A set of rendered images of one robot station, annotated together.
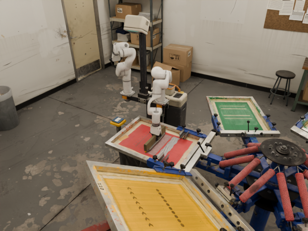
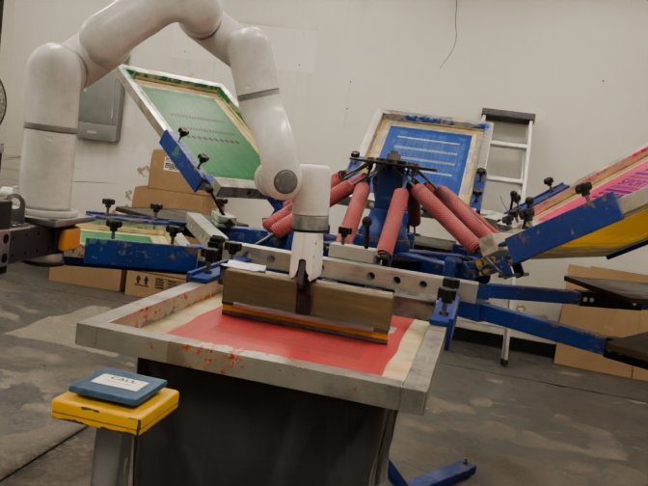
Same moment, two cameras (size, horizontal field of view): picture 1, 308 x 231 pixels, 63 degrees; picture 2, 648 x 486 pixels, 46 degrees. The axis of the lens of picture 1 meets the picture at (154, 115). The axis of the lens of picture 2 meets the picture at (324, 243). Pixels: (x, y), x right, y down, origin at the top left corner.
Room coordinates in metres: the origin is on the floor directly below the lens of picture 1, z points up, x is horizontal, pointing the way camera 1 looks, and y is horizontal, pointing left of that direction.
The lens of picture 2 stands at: (2.43, 1.45, 1.33)
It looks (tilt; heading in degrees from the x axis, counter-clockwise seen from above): 7 degrees down; 250
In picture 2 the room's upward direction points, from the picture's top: 8 degrees clockwise
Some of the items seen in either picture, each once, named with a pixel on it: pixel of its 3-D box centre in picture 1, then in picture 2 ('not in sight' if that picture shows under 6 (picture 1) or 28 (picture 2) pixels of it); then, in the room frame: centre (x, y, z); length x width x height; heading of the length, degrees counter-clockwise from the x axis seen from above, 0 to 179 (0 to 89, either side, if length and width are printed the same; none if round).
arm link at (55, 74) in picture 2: not in sight; (54, 88); (2.45, -0.09, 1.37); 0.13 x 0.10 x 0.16; 83
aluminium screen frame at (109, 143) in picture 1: (156, 141); (303, 319); (1.92, -0.02, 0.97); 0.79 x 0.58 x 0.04; 58
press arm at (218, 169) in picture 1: (196, 163); not in sight; (1.69, -0.39, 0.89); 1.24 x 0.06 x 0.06; 58
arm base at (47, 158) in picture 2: (161, 93); (39, 171); (2.46, -0.08, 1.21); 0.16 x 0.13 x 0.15; 152
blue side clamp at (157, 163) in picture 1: (162, 167); (444, 319); (1.56, -0.07, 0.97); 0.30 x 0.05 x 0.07; 58
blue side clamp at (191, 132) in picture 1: (190, 134); (218, 279); (2.03, -0.37, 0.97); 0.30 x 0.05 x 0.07; 58
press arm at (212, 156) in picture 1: (211, 157); not in sight; (1.63, -0.49, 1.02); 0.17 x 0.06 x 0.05; 58
